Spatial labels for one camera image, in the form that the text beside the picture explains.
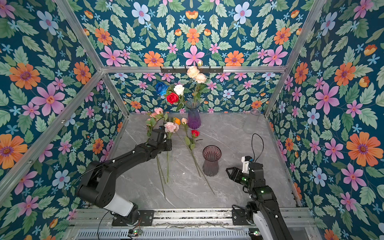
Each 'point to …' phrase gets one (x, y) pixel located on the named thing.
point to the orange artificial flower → (177, 121)
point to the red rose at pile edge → (195, 134)
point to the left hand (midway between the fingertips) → (172, 139)
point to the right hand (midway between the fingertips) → (229, 170)
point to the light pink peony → (171, 127)
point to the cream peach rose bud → (184, 120)
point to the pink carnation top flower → (153, 117)
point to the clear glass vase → (249, 125)
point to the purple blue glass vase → (194, 117)
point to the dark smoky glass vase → (211, 154)
